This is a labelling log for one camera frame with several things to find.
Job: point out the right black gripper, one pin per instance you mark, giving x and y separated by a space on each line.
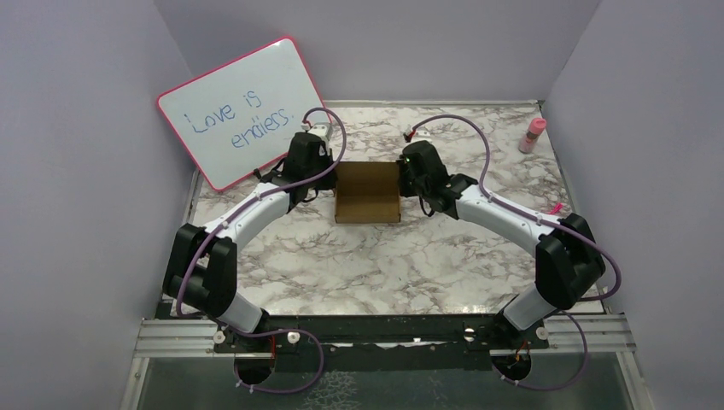
404 190

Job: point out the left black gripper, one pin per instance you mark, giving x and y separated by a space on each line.
329 183

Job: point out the brown cardboard box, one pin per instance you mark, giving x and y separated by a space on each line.
367 192

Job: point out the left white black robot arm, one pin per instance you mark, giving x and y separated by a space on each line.
202 268

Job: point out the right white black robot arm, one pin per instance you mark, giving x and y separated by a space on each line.
566 265

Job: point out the pink framed whiteboard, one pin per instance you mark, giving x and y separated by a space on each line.
241 116

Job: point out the pink glitter bottle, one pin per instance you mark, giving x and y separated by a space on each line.
535 129

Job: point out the pink marker pen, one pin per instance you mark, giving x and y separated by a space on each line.
556 208

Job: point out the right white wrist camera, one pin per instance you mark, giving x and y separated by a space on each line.
420 138

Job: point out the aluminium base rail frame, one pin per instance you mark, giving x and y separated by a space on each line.
392 317

